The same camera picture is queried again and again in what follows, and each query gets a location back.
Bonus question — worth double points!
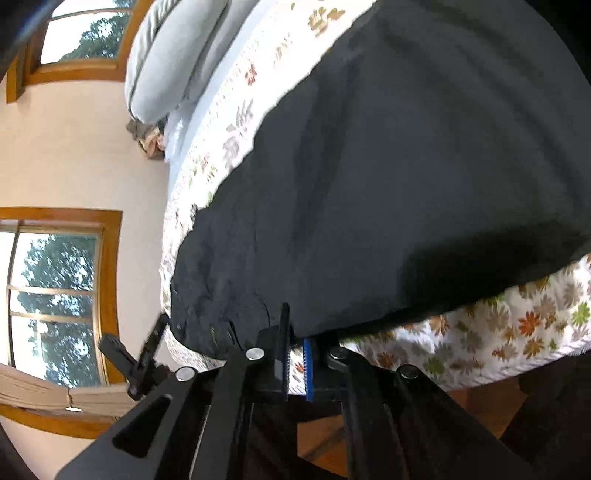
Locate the black pants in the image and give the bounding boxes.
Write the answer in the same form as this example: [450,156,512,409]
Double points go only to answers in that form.
[170,1,590,359]

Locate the wooden framed side window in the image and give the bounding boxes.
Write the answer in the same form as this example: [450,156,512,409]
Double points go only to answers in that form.
[1,207,123,439]

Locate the floral quilted bedspread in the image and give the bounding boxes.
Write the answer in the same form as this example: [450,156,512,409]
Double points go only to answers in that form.
[159,1,590,390]

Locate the crumpled clothes pile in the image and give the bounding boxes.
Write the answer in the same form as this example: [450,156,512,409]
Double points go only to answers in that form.
[126,119,165,161]

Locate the light blue bed sheet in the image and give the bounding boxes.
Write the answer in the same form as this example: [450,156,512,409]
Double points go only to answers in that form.
[163,68,223,195]

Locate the folded grey duvet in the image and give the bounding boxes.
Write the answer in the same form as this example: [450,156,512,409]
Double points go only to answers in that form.
[124,1,226,124]

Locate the wooden framed head window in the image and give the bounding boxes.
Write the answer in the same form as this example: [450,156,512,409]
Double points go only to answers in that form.
[4,0,152,104]

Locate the grey pillow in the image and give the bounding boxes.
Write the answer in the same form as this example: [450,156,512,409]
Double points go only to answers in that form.
[182,0,259,102]

